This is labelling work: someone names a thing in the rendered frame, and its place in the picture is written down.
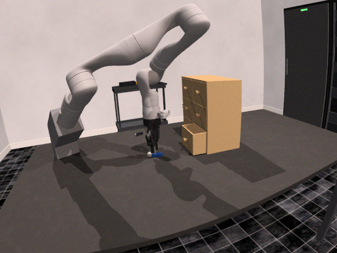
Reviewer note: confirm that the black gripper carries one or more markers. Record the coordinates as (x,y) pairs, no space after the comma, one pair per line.
(153,133)

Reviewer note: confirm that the light wooden chest of drawers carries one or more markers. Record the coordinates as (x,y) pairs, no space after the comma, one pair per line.
(224,106)

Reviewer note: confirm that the blue and white eraser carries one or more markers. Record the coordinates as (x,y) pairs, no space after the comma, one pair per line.
(158,154)

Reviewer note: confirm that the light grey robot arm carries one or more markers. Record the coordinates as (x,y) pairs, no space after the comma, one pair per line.
(128,51)

